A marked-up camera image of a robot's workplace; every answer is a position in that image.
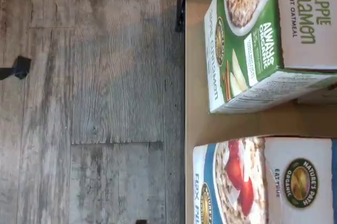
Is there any blue white flax oatmeal box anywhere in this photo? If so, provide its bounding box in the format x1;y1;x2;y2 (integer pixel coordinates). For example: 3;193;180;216
192;136;337;224

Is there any black metal shelf unit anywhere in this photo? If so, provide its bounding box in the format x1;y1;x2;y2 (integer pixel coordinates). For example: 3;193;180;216
175;0;337;224

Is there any green apple cinnamon oatmeal box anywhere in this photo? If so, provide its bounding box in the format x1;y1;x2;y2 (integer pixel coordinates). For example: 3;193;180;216
204;0;337;114

